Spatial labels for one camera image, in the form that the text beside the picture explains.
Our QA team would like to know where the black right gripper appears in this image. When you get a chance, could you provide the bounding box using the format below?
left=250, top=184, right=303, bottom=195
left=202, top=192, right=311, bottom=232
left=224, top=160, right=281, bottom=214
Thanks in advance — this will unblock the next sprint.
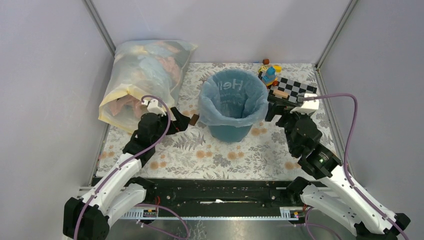
left=264, top=100, right=311, bottom=154

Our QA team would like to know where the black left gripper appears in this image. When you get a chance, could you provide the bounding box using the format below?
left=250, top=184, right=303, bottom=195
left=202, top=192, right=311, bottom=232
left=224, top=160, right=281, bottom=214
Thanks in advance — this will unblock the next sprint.
left=151, top=106, right=190, bottom=145

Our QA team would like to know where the light blue plastic bag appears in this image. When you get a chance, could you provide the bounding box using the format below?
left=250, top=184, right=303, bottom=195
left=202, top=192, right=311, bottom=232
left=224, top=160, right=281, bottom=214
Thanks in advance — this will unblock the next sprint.
left=198, top=69, right=269, bottom=128

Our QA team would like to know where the teal plastic trash bin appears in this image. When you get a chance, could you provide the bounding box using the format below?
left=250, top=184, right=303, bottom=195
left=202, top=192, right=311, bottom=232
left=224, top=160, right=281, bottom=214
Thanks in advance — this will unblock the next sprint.
left=208, top=71, right=253, bottom=144

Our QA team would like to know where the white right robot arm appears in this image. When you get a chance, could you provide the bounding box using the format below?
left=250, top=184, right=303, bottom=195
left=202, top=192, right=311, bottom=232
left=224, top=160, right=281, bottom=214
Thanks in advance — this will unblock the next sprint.
left=276, top=110, right=411, bottom=240

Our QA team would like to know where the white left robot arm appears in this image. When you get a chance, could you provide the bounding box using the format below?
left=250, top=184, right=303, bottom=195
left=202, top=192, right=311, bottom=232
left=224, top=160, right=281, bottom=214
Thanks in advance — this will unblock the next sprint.
left=63, top=107, right=281, bottom=240

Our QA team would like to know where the large clear bag of trash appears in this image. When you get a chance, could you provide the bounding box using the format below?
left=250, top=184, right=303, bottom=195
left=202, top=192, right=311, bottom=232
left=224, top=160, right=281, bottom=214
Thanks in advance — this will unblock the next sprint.
left=98, top=40, right=197, bottom=133

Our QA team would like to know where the small dark brown block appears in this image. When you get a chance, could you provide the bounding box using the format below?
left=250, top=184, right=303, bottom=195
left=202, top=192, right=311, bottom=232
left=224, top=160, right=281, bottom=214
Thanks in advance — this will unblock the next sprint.
left=188, top=114, right=200, bottom=126

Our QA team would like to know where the light wooden block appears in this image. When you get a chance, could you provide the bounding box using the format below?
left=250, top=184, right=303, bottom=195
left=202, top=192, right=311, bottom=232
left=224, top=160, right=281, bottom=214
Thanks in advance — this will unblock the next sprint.
left=273, top=89, right=290, bottom=99

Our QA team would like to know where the black chess board box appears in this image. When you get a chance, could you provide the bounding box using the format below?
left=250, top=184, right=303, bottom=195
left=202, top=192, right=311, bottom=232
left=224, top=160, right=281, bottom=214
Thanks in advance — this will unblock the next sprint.
left=267, top=77, right=317, bottom=107

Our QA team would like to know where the colourful toy block vehicle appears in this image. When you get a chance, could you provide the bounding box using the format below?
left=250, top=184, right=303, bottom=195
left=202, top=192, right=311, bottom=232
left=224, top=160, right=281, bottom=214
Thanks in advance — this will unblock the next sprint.
left=258, top=65, right=282, bottom=88

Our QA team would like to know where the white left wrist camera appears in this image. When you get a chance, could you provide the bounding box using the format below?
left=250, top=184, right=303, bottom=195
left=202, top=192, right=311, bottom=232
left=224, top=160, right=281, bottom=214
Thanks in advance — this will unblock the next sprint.
left=141, top=99, right=167, bottom=116

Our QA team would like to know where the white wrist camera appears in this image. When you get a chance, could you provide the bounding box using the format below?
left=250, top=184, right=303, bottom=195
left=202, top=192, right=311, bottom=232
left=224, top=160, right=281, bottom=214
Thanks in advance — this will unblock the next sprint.
left=290, top=93, right=320, bottom=116
left=141, top=99, right=167, bottom=116

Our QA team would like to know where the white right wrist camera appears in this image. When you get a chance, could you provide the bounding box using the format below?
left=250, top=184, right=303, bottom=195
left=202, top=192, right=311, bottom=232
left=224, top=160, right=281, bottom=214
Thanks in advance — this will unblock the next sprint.
left=290, top=93, right=320, bottom=116

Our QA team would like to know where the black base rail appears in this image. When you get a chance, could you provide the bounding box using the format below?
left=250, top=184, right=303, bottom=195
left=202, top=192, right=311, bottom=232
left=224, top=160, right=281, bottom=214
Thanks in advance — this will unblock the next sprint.
left=91, top=177, right=355, bottom=220

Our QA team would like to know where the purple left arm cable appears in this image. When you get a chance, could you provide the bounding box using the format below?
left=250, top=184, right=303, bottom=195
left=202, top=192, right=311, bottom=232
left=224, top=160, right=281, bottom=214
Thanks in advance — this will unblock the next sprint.
left=72, top=95, right=191, bottom=240

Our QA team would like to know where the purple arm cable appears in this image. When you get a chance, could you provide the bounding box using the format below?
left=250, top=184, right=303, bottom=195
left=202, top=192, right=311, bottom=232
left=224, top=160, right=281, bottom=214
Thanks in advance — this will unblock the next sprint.
left=72, top=95, right=191, bottom=240
left=298, top=93, right=410, bottom=240

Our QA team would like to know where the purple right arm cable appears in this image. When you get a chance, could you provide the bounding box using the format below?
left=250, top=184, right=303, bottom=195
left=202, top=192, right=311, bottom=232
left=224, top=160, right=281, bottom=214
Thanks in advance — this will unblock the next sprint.
left=298, top=93, right=410, bottom=240

